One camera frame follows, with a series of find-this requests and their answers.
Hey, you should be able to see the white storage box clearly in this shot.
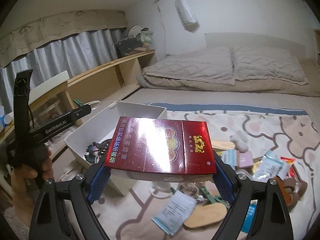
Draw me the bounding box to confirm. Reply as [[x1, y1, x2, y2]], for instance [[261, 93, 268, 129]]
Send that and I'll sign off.
[[65, 102, 167, 197]]

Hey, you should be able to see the white hanging paper bag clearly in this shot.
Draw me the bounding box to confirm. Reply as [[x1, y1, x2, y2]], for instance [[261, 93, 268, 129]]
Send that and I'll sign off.
[[175, 0, 199, 33]]

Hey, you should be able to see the beige quilted duvet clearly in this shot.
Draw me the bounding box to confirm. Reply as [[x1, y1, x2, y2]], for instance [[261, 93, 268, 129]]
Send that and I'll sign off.
[[137, 46, 319, 97]]

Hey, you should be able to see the cartoon bear blanket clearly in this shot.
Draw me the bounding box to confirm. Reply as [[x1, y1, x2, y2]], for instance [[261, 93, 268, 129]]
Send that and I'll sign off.
[[57, 102, 320, 240]]

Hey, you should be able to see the small wooden oval box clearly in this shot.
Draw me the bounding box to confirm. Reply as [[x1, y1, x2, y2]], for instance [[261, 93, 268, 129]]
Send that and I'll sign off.
[[211, 140, 235, 152]]

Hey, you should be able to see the black bag on shelf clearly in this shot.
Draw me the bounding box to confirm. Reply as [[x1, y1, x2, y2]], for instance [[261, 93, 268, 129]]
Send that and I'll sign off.
[[115, 37, 143, 57]]

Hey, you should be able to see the grey curtain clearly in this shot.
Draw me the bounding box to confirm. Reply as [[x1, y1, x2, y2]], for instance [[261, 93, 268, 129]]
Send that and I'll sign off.
[[0, 9, 128, 116]]

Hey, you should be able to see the left hand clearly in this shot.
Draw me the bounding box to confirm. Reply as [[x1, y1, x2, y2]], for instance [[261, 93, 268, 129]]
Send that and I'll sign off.
[[10, 147, 54, 228]]

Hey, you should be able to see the white leaflet packet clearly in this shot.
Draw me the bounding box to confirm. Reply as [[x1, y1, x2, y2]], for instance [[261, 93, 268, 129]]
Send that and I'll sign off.
[[151, 191, 197, 236]]

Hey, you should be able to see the wooden wall shelf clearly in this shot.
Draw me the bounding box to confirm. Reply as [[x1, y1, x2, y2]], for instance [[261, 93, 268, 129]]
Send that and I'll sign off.
[[0, 49, 156, 145]]

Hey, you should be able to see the white cap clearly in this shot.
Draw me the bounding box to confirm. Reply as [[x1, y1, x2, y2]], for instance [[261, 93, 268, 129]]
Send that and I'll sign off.
[[127, 25, 149, 38]]

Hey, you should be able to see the silver foil sachet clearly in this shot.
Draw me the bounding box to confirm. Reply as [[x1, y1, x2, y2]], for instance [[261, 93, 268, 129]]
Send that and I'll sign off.
[[253, 151, 283, 182]]

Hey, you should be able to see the red cigarette pack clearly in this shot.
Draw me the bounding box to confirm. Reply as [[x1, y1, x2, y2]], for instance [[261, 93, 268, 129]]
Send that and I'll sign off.
[[104, 116, 216, 176]]

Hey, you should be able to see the oval wooden board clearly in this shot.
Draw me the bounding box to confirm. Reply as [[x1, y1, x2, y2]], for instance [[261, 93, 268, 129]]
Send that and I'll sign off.
[[184, 203, 227, 229]]

